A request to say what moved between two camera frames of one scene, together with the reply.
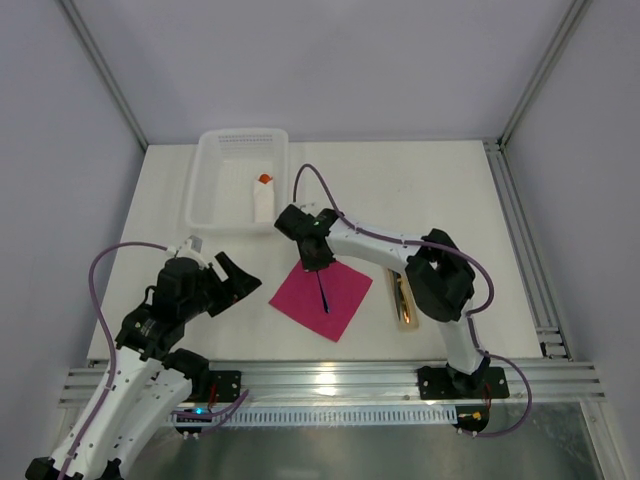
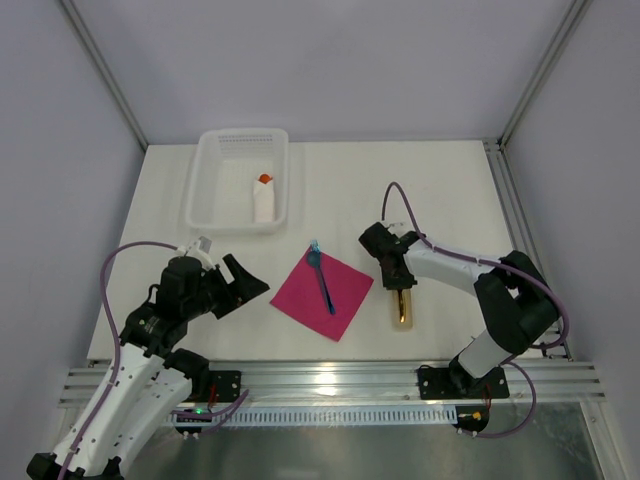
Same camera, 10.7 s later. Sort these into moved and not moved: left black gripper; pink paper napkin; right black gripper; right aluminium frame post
Moved: right black gripper
Not moved: left black gripper; pink paper napkin; right aluminium frame post
